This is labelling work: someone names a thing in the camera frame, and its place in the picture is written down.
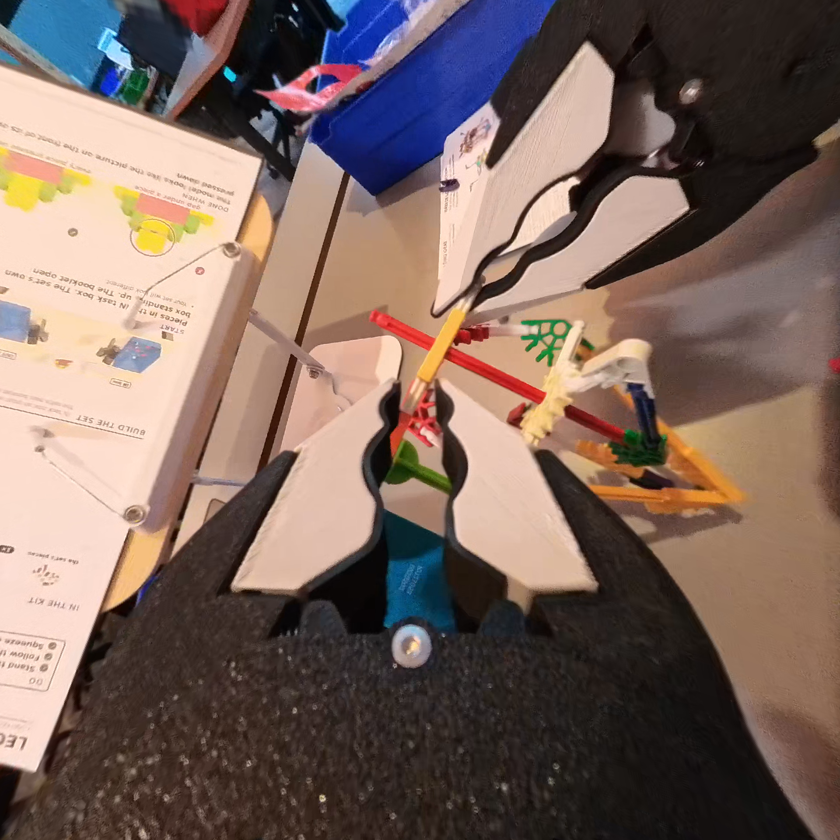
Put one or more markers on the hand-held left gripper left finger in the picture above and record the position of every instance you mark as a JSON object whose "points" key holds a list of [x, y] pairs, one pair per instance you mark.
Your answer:
{"points": [[308, 525]]}

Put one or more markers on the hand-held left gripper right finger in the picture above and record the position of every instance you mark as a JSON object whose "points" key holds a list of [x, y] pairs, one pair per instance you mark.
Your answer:
{"points": [[518, 525]]}

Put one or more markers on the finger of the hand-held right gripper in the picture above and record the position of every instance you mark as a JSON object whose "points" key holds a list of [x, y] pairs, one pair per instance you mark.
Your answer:
{"points": [[544, 144], [610, 229]]}

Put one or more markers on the small purple toy clip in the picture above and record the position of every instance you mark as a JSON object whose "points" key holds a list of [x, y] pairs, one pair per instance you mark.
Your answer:
{"points": [[449, 186]]}

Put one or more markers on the colourful construction toy model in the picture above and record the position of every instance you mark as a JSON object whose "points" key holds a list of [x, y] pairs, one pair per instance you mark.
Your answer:
{"points": [[590, 413]]}

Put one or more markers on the blue bin with papers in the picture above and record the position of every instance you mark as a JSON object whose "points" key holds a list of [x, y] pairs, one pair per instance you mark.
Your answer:
{"points": [[426, 98]]}

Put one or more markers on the printed instruction leaflet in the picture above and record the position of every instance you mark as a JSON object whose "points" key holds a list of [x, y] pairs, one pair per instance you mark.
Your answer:
{"points": [[459, 249]]}

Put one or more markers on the crumpled papers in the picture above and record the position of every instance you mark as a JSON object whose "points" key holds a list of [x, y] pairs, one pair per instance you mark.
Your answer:
{"points": [[308, 85]]}

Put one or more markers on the instruction sheet board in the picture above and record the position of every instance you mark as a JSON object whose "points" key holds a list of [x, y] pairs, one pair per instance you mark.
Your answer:
{"points": [[98, 394]]}

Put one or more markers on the wooden background table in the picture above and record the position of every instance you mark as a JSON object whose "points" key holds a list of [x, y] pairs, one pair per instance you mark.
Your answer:
{"points": [[210, 59]]}

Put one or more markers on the red tote bag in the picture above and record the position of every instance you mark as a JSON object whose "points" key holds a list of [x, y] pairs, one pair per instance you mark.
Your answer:
{"points": [[197, 13]]}

